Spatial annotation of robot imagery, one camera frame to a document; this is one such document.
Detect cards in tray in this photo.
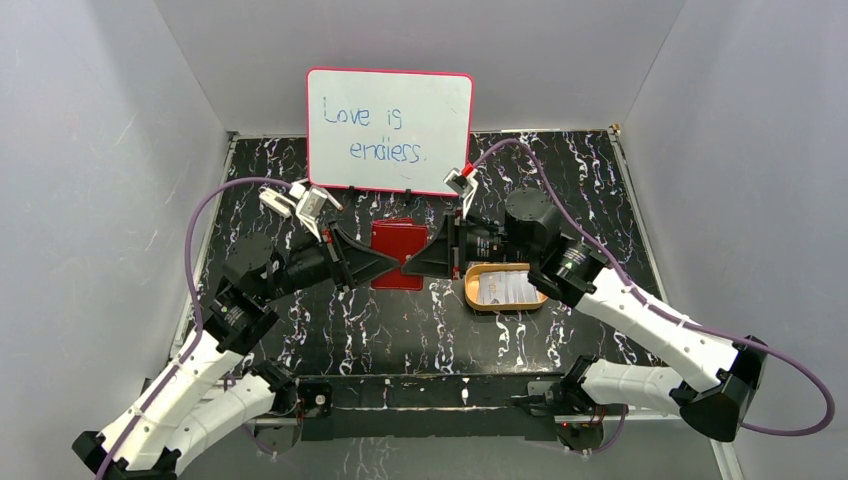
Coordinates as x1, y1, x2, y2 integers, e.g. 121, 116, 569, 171
477, 270, 540, 306

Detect white board with red frame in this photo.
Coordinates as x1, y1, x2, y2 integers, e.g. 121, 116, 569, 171
306, 68, 475, 196

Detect white marker pen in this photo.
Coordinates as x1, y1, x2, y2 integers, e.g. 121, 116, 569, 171
322, 190, 344, 211

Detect tan oval card tray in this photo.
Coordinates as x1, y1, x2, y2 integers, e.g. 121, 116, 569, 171
464, 263, 548, 312

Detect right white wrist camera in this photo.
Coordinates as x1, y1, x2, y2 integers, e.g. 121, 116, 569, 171
444, 163, 479, 219

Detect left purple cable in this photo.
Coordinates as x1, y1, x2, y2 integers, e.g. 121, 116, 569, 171
92, 177, 296, 480

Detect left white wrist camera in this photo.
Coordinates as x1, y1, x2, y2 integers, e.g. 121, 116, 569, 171
289, 183, 330, 238

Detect red leather card holder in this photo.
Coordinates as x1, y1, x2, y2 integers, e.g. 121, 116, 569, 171
371, 218, 428, 291

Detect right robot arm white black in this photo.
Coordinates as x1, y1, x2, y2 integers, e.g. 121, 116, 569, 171
402, 188, 765, 442

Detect white board eraser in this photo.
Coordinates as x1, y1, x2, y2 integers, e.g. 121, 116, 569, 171
259, 187, 297, 219

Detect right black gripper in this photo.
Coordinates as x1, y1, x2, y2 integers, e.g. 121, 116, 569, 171
401, 208, 537, 281

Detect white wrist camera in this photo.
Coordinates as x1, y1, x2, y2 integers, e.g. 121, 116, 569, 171
289, 183, 330, 238
444, 163, 479, 219

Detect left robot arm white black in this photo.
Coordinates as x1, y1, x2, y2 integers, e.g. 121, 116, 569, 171
72, 225, 400, 479

